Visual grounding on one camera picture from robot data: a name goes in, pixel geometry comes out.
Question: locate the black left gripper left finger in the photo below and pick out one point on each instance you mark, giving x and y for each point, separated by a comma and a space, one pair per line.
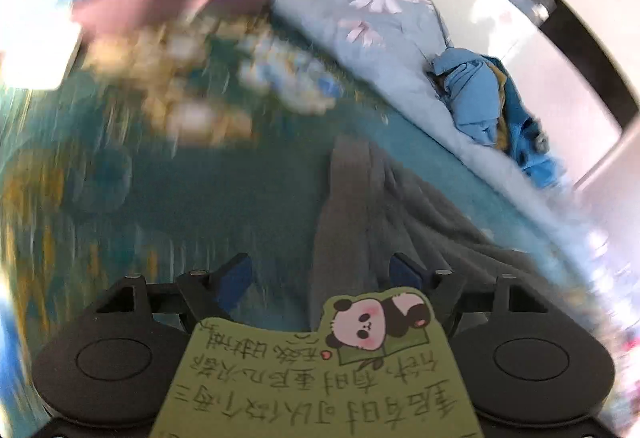
107, 373

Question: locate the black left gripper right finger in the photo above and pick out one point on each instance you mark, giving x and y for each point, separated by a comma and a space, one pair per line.
529, 369

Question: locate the grey knit garment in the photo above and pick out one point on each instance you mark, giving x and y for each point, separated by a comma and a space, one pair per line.
377, 208

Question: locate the blue bundled clothes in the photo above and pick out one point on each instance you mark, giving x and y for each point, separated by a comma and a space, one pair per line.
485, 105

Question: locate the green panda sticky note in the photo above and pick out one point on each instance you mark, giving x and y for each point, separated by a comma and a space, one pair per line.
379, 365

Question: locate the teal floral bedspread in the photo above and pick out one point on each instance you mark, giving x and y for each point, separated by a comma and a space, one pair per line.
91, 191

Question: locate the pink pillow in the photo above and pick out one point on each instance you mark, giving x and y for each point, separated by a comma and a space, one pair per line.
117, 17

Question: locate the white black glossy wardrobe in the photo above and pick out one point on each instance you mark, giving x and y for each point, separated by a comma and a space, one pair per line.
576, 66

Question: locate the light blue floral quilt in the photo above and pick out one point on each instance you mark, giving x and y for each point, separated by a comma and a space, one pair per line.
390, 45

